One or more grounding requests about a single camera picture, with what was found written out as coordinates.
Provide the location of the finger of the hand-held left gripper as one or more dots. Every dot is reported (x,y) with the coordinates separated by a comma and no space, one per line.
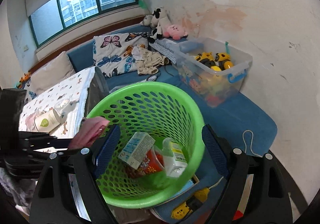
(65,153)
(50,141)

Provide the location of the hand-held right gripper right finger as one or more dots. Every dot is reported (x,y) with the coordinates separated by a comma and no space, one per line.
(215,151)

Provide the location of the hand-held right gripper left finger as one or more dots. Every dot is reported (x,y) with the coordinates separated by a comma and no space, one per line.
(107,151)

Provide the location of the pink plastic wrapper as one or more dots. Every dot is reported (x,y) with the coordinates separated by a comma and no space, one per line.
(90,130)

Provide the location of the blue and white milk carton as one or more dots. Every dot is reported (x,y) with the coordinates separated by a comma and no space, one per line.
(136,150)

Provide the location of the clear bottle with green label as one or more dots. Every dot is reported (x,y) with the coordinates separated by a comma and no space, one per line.
(175,157)

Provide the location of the clear cup with red print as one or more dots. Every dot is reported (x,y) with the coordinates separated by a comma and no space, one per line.
(152,164)

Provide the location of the green plastic mesh basket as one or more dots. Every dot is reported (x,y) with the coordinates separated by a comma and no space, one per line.
(150,103)

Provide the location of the clear pink plastic bag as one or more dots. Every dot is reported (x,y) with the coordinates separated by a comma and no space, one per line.
(31,120)

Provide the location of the white paper cup green leaf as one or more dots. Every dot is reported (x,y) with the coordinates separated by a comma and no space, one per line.
(47,121)

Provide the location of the small clear plastic cup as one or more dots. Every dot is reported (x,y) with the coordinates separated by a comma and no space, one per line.
(62,105)

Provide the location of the orange plush toy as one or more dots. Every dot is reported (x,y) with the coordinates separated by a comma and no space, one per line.
(23,79)

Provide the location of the printed cartoon tablecloth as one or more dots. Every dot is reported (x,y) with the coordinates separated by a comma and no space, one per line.
(62,88)

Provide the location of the yellow and black toy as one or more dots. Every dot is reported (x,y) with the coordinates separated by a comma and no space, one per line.
(187,205)

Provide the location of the grey chair back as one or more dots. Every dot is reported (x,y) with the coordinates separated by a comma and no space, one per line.
(97,91)

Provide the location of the beige cushion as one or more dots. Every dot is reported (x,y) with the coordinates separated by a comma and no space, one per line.
(51,72)

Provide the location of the clear plastic storage box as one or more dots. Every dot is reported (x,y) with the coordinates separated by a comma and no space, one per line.
(215,73)

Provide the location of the grey remote control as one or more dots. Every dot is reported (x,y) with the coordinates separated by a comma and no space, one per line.
(153,78)

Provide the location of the yellow toy robot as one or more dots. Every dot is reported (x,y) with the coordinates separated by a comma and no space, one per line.
(223,61)
(206,60)

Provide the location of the beige patterned garment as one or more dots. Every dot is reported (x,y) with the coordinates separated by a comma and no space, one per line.
(147,60)

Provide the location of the large butterfly print pillow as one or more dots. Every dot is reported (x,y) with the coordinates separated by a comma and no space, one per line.
(115,51)

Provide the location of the blue white patterned box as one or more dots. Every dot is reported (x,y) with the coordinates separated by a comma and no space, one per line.
(165,47)

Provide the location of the pink plush toy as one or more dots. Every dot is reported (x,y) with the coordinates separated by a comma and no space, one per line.
(175,30)

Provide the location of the window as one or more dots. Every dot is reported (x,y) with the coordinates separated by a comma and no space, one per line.
(82,1)

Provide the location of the black and white plush toy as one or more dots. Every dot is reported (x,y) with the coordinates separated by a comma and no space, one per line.
(157,22)

